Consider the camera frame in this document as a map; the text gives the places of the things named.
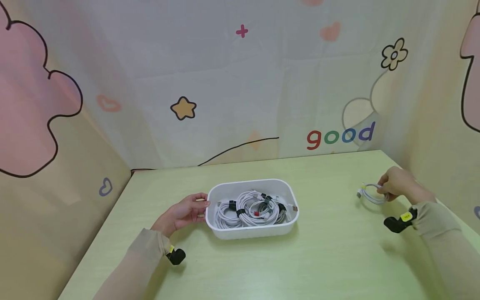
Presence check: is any person's right hand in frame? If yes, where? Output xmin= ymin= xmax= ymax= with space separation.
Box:
xmin=376 ymin=166 xmax=418 ymax=203

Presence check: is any person's left hand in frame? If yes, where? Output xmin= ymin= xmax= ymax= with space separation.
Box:
xmin=150 ymin=192 xmax=211 ymax=238

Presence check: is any white cable yellow tie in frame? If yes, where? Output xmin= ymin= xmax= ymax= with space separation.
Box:
xmin=356 ymin=182 xmax=390 ymax=206

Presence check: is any white plastic tray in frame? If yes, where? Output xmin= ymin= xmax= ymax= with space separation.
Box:
xmin=205 ymin=179 xmax=300 ymax=241

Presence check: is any person's right forearm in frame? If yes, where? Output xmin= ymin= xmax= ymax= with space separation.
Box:
xmin=406 ymin=188 xmax=480 ymax=300

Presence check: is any person's left forearm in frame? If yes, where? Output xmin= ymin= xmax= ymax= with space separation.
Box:
xmin=93 ymin=228 xmax=174 ymax=300

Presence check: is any black wrist band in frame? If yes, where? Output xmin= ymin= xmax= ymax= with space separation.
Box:
xmin=165 ymin=245 xmax=187 ymax=266
xmin=383 ymin=207 xmax=418 ymax=234

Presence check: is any white coiled cable black tie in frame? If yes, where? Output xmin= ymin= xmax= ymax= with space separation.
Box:
xmin=256 ymin=191 xmax=281 ymax=205
xmin=215 ymin=200 xmax=244 ymax=229
xmin=277 ymin=201 xmax=298 ymax=224
xmin=235 ymin=191 xmax=263 ymax=219

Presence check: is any white coiled cable red tie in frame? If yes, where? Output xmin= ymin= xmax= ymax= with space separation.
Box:
xmin=248 ymin=201 xmax=280 ymax=225

